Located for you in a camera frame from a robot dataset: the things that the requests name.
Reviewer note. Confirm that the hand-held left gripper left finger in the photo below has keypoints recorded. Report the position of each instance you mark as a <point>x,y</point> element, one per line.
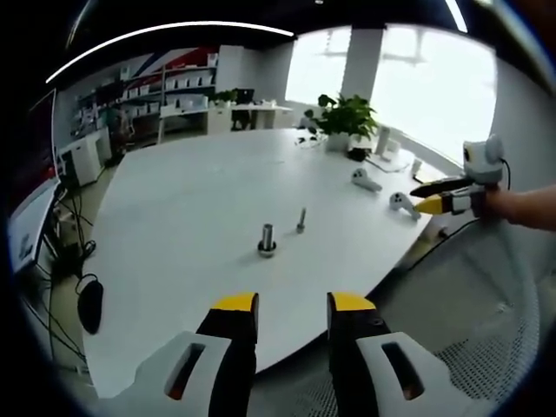
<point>230,347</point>

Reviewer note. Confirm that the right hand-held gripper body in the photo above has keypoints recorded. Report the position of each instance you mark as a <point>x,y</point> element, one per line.
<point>482,160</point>

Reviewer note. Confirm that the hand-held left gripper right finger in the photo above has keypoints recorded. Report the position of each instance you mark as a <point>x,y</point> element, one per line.
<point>356,347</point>

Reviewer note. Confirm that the thick threaded steel stud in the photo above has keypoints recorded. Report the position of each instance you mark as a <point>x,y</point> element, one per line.
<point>267,234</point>

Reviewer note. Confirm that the thin threaded steel stud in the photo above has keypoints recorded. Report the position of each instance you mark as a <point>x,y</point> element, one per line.
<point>302,217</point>

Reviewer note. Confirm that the person's right hand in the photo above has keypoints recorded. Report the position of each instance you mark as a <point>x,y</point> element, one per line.
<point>501,204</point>

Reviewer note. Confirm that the white handheld controller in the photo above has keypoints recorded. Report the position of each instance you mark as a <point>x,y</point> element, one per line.
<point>365,180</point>
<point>404,204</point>

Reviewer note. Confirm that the white desktop stand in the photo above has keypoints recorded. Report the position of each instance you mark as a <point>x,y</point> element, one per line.
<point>383,141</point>

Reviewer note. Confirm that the white mesh office chair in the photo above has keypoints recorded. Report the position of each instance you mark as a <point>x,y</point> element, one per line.
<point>478,278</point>

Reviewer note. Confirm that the black power adapter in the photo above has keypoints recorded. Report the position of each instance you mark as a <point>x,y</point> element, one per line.
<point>358,153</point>

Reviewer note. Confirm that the green potted plant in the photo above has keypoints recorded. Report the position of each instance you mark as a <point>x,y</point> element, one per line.
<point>347,119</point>

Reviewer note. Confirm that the black computer mouse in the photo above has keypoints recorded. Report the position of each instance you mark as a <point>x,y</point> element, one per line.
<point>90,306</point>

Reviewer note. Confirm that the linear ceiling light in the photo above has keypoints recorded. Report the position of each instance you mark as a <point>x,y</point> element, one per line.
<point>456,15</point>
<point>217,25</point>

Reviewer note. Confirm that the black desk monitor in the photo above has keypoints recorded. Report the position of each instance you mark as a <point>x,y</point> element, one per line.
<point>245,95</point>

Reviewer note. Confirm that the white cabinet desk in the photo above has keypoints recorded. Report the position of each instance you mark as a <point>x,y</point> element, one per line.
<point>219,119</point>

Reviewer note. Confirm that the white computer monitor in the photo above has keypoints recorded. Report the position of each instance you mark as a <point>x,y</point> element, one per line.
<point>32,226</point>

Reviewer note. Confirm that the small green desk plant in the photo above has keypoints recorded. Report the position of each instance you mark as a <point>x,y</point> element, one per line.
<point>226,96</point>

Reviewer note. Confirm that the white drawer cabinet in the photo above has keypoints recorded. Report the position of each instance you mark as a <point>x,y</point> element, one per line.
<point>84,158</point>

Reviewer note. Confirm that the white trestle desk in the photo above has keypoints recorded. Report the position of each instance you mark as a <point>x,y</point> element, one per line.
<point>182,112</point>

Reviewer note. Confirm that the shelf rack of white bins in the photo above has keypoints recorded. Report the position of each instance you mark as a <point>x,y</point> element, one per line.
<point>187,80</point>

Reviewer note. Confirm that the red screen monitor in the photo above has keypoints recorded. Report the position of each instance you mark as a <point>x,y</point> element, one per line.
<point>43,134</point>

